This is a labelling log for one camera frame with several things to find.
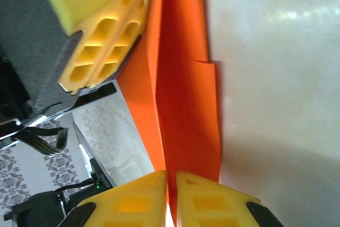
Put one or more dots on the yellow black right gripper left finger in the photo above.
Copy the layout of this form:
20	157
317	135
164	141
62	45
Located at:
127	203

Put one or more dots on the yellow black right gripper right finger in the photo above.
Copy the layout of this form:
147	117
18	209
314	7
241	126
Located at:
217	205

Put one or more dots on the orange paper sheet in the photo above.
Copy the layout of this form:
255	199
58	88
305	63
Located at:
186	104

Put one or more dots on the aluminium table side rail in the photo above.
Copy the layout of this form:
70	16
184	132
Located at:
93	158

